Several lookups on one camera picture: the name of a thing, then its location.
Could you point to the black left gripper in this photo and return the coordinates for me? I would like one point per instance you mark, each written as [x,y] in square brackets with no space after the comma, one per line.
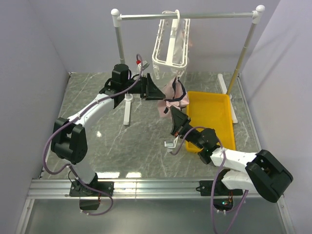
[149,91]

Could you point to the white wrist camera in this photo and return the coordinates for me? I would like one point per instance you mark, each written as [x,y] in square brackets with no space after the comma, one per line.
[170,143]
[142,65]

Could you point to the white far-side hanger clip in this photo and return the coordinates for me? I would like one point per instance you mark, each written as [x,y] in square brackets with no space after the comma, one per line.
[178,73]

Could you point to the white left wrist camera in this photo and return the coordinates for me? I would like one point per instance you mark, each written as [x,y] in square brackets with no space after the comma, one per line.
[142,65]

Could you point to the yellow plastic tray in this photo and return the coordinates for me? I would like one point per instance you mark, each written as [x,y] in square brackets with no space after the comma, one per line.
[212,110]

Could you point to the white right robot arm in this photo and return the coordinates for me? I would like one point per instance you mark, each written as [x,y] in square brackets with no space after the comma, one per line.
[260,172]

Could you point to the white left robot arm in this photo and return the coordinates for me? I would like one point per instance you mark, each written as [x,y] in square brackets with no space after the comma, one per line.
[69,140]

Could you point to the white plastic clip hanger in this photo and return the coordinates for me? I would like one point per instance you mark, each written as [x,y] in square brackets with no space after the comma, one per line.
[165,40]

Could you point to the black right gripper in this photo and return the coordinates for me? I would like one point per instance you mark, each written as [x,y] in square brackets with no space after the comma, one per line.
[181,121]

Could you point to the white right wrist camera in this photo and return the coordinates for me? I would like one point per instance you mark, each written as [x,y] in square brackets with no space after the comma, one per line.
[170,143]

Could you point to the white pink underwear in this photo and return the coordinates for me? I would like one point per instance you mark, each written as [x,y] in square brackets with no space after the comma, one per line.
[181,49]

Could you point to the white near-corner hanger clip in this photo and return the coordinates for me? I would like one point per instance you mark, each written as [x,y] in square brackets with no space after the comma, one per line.
[156,72]

